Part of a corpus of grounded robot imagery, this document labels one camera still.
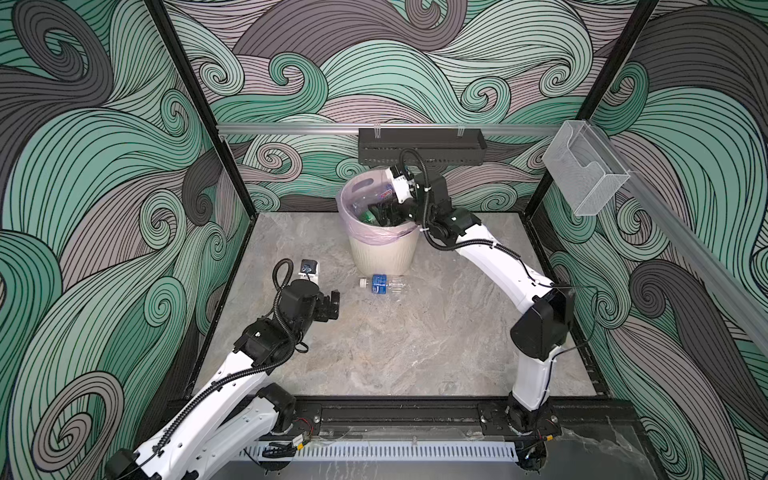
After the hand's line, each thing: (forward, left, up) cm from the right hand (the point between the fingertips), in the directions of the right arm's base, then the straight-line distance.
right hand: (382, 199), depth 78 cm
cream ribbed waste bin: (-5, +2, -16) cm, 17 cm away
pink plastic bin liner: (+14, +9, -6) cm, 17 cm away
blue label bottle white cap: (-10, 0, -27) cm, 29 cm away
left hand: (-20, +16, -13) cm, 28 cm away
